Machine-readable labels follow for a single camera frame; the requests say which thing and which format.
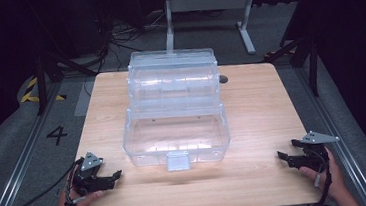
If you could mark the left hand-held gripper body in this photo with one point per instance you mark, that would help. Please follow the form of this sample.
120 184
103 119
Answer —
90 179

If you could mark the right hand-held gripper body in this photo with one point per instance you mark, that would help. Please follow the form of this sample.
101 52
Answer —
313 158

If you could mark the clear plastic storage box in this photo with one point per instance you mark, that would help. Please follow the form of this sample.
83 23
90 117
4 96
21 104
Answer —
175 117

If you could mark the person's right hand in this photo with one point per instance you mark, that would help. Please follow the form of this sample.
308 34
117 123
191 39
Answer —
336 180

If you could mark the black tripod stand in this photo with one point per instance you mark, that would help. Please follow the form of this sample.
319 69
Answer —
312 68
41 82

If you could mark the yellow black floor tape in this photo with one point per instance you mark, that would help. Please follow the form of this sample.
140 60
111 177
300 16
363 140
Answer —
29 93

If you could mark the metal floor rail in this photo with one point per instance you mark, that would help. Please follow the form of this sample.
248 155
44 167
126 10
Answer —
340 129
16 171

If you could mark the grey metal desk frame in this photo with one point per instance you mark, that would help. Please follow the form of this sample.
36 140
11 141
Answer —
209 2

